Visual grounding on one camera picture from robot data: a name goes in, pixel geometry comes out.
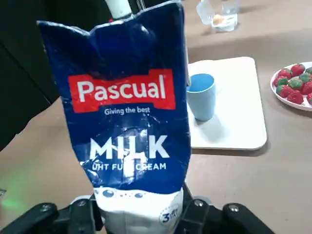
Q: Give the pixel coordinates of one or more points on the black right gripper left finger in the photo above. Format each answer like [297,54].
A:
[44,217]

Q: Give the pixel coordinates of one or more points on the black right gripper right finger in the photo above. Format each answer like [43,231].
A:
[219,219]

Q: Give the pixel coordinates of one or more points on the blue white milk carton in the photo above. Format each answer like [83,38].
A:
[117,122]

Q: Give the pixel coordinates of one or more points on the white rectangular tray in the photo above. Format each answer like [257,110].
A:
[234,122]

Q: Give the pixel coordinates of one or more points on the blue cup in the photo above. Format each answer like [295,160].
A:
[202,102]

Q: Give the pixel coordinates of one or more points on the brown egg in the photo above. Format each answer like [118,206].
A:
[217,19]

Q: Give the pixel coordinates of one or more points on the clear plastic egg carton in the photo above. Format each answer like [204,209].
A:
[207,14]

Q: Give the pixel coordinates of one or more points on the white plate of strawberries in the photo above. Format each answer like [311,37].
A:
[304,107]

